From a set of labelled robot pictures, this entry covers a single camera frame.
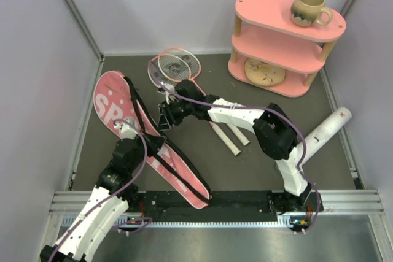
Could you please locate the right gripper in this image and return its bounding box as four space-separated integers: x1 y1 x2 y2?
157 99 193 133

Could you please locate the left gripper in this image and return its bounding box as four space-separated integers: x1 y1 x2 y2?
128 129 167 172

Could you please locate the pink racket bag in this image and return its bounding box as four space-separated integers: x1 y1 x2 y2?
93 71 211 209

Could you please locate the pink badminton racket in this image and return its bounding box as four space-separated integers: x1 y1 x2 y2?
157 47 251 147
147 53 242 156

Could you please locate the white shuttlecock tube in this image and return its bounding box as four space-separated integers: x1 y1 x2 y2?
300 107 352 167

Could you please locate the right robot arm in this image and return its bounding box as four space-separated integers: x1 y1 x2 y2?
158 80 312 210

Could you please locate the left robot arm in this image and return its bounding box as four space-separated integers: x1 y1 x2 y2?
39 134 166 261

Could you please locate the decorated round plate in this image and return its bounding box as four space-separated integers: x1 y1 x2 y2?
244 58 286 87

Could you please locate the pink three-tier shelf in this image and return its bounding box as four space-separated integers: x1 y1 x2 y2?
228 0 346 98

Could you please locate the beige ceramic mug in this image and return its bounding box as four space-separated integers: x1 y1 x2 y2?
290 0 333 27

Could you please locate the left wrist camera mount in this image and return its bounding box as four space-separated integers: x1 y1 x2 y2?
114 117 139 139

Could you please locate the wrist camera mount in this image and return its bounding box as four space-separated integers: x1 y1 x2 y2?
157 85 178 104
114 117 139 139

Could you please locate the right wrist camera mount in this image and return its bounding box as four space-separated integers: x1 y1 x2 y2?
157 85 178 104

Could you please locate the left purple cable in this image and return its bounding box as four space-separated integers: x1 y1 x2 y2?
45 119 153 262

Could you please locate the purple cable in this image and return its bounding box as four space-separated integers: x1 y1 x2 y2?
45 119 153 262
147 59 322 234

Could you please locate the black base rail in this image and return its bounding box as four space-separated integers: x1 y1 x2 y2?
49 190 384 229

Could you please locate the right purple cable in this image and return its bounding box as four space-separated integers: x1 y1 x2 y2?
147 59 322 234

